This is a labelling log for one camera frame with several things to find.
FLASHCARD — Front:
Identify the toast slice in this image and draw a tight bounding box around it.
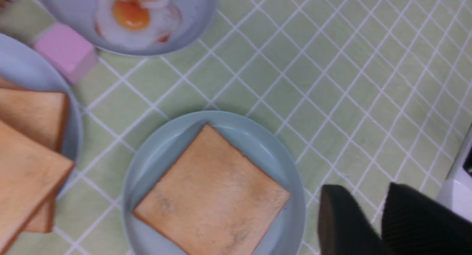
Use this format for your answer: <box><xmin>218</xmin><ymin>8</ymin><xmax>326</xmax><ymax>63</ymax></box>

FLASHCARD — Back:
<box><xmin>133</xmin><ymin>123</ymin><xmax>290</xmax><ymax>255</ymax></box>
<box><xmin>24</xmin><ymin>196</ymin><xmax>56</xmax><ymax>233</ymax></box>
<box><xmin>0</xmin><ymin>122</ymin><xmax>74</xmax><ymax>254</ymax></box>
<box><xmin>0</xmin><ymin>88</ymin><xmax>70</xmax><ymax>153</ymax></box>

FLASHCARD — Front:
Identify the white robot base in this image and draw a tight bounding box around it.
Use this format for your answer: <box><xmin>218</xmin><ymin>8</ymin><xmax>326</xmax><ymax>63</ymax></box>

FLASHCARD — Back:
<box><xmin>435</xmin><ymin>127</ymin><xmax>472</xmax><ymax>222</ymax></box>

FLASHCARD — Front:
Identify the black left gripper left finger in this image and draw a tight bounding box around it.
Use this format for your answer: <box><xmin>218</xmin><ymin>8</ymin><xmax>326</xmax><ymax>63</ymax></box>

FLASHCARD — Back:
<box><xmin>317</xmin><ymin>185</ymin><xmax>391</xmax><ymax>255</ymax></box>

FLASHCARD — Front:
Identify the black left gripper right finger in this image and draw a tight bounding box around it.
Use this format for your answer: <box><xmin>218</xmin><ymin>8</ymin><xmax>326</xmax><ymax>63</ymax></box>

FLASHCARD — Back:
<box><xmin>381</xmin><ymin>183</ymin><xmax>472</xmax><ymax>255</ymax></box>

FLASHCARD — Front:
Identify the grey plate with eggs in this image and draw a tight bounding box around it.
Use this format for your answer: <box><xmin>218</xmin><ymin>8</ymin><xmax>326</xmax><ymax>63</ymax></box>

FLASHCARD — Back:
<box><xmin>40</xmin><ymin>0</ymin><xmax>219</xmax><ymax>57</ymax></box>

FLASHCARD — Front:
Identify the blue plate with toast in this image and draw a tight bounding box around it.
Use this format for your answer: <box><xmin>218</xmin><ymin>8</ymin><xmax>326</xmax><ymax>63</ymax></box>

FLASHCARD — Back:
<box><xmin>1</xmin><ymin>35</ymin><xmax>83</xmax><ymax>196</ymax></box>

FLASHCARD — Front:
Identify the light green front plate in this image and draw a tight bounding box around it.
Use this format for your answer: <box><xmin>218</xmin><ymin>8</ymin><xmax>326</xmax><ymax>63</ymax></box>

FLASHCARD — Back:
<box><xmin>122</xmin><ymin>110</ymin><xmax>306</xmax><ymax>255</ymax></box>

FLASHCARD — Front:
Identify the pink cube block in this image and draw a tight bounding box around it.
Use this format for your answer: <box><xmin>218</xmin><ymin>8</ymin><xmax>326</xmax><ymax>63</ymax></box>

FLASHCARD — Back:
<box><xmin>33</xmin><ymin>23</ymin><xmax>98</xmax><ymax>85</ymax></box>

